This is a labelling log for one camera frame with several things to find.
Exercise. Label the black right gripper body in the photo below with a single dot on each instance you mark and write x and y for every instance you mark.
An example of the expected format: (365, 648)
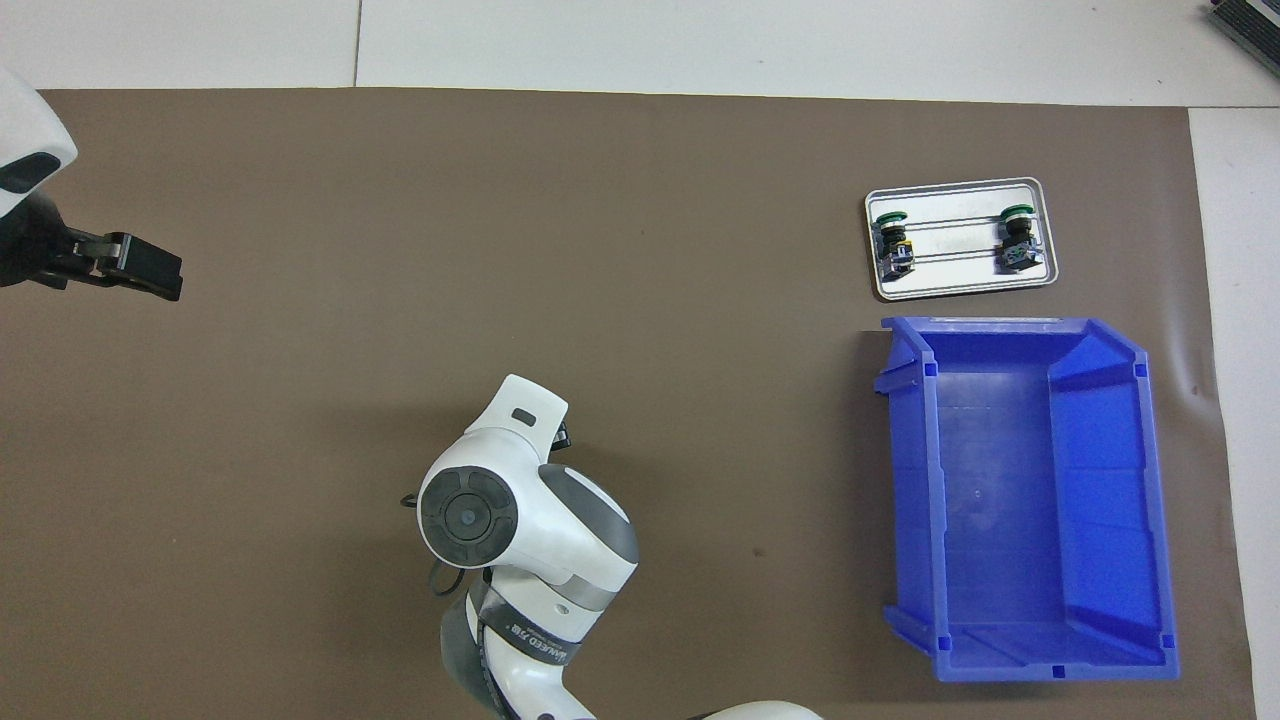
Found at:
(560, 436)

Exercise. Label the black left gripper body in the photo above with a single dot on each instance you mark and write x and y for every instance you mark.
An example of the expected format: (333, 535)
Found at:
(25, 250)

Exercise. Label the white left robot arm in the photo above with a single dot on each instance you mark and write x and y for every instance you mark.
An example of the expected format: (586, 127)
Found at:
(25, 120)

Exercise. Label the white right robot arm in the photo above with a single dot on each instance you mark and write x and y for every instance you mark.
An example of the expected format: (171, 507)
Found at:
(540, 520)

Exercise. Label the green push button yellow band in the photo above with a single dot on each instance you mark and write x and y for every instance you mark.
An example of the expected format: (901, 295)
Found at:
(893, 240)

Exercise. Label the brown table mat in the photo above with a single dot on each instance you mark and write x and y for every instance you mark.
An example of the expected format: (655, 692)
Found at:
(700, 200)

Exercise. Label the grey metal tray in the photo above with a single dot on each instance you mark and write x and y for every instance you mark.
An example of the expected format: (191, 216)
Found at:
(960, 275)

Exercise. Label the blue plastic storage bin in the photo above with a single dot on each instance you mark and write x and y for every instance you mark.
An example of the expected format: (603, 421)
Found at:
(1000, 500)

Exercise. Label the grey ridged device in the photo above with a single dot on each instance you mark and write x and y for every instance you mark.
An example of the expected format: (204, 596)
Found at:
(1255, 25)

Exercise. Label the green push button switch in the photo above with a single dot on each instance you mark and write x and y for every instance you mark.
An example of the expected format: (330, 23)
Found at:
(1017, 238)

